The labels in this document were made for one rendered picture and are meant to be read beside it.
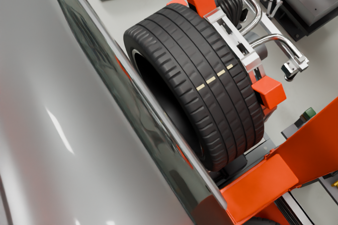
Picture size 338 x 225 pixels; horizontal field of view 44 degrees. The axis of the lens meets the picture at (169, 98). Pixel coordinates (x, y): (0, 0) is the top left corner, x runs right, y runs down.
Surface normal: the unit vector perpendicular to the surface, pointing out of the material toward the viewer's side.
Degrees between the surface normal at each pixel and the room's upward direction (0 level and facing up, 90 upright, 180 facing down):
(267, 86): 45
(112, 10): 0
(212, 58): 7
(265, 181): 36
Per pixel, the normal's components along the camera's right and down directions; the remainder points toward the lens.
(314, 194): -0.01, -0.31
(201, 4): 0.45, 0.47
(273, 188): -0.50, 0.07
